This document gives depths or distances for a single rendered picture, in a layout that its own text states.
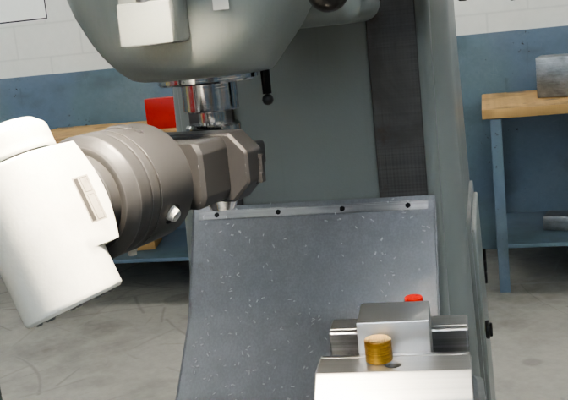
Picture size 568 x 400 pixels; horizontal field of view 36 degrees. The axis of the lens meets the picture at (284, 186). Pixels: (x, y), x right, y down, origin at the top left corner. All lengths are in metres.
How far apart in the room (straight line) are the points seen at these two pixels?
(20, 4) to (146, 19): 4.99
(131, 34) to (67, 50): 4.86
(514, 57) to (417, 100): 3.83
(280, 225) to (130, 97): 4.24
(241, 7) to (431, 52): 0.48
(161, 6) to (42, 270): 0.20
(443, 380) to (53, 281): 0.32
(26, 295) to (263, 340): 0.59
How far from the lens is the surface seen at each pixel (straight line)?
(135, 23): 0.63
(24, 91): 5.62
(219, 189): 0.68
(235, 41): 0.66
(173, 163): 0.63
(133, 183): 0.59
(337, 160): 1.12
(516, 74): 4.92
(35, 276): 0.54
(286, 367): 1.08
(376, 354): 0.72
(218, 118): 0.74
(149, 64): 0.68
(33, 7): 5.57
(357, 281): 1.09
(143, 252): 4.78
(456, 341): 0.80
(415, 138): 1.09
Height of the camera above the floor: 1.34
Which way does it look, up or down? 10 degrees down
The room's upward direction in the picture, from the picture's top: 6 degrees counter-clockwise
